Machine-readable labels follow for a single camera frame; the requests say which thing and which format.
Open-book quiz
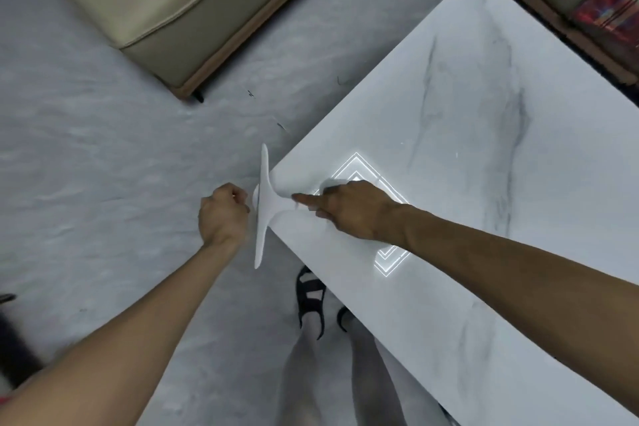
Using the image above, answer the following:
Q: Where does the person's left hand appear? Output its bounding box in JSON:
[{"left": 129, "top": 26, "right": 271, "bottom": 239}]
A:
[{"left": 198, "top": 182, "right": 250, "bottom": 250}]

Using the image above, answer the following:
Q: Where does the person's right hand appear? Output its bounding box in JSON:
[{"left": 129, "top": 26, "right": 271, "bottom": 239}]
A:
[{"left": 291, "top": 180, "right": 408, "bottom": 243}]

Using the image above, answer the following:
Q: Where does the white squeegee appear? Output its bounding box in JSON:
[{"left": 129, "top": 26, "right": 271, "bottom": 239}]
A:
[{"left": 251, "top": 142, "right": 320, "bottom": 270}]

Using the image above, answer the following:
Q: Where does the person's left forearm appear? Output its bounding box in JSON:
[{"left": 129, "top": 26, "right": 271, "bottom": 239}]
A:
[{"left": 0, "top": 236, "right": 246, "bottom": 426}]

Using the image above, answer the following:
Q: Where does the person's right forearm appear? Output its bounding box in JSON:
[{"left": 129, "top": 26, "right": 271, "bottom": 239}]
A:
[{"left": 394, "top": 204, "right": 639, "bottom": 404}]

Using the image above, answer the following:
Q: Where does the person's left black sandal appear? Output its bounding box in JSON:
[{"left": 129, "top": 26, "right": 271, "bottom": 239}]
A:
[{"left": 294, "top": 264, "right": 328, "bottom": 341}]

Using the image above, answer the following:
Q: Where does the person's black sandal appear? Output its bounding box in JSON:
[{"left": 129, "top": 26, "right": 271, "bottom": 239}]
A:
[
  {"left": 294, "top": 264, "right": 328, "bottom": 341},
  {"left": 335, "top": 306, "right": 355, "bottom": 334}
]

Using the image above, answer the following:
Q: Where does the person's right black sandal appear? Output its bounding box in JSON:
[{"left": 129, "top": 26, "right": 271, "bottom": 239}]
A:
[{"left": 335, "top": 306, "right": 355, "bottom": 334}]

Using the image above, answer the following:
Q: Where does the person's right leg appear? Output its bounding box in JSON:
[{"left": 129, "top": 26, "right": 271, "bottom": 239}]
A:
[{"left": 344, "top": 313, "right": 450, "bottom": 426}]

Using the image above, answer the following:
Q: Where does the person's leg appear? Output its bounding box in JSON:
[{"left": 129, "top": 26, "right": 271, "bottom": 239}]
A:
[
  {"left": 344, "top": 313, "right": 450, "bottom": 426},
  {"left": 276, "top": 286, "right": 325, "bottom": 426}
]

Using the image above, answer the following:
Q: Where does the person's left leg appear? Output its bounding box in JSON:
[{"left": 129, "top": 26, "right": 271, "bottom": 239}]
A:
[{"left": 276, "top": 286, "right": 325, "bottom": 426}]

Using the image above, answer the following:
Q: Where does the white marble table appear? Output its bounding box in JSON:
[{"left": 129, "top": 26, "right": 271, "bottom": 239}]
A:
[{"left": 269, "top": 0, "right": 639, "bottom": 426}]

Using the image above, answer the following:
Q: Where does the red plaid blanket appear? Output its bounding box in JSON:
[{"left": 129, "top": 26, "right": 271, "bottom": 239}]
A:
[{"left": 572, "top": 0, "right": 639, "bottom": 60}]

